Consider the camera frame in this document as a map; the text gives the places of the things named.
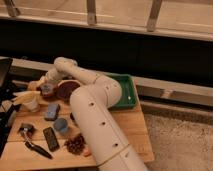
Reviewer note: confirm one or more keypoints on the brown grape bunch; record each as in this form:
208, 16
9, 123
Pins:
75, 145

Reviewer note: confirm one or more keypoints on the blue plastic cup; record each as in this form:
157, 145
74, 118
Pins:
61, 125

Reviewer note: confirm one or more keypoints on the black equipment at left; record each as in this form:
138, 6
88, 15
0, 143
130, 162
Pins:
7, 109

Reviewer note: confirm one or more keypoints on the black remote control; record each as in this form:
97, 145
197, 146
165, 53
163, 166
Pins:
51, 139

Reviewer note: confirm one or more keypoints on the light blue towel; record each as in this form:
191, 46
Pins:
47, 89

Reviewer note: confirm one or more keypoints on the wooden round block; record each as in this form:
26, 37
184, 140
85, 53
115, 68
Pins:
32, 86

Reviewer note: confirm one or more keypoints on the blue sponge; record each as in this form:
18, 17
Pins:
52, 112

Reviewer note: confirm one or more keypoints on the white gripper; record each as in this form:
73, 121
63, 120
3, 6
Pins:
53, 76

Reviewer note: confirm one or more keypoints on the black handled peeler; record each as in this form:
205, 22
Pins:
38, 149

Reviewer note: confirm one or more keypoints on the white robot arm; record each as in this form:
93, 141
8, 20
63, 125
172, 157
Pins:
90, 105

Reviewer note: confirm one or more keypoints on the yellow banana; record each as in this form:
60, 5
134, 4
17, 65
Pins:
21, 97

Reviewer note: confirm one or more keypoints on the red bowl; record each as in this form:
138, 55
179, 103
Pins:
39, 89

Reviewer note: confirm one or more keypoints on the orange carrot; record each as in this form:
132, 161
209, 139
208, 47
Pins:
87, 153

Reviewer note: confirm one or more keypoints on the metal can opener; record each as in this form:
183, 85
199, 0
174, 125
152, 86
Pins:
26, 130

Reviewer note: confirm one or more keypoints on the small metal cup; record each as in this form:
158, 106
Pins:
72, 117

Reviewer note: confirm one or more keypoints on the purple bowl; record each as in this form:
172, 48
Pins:
65, 90

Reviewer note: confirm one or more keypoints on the green plastic tray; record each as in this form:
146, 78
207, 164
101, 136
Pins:
128, 99

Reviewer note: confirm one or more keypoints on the white cup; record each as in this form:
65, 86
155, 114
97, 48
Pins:
32, 104

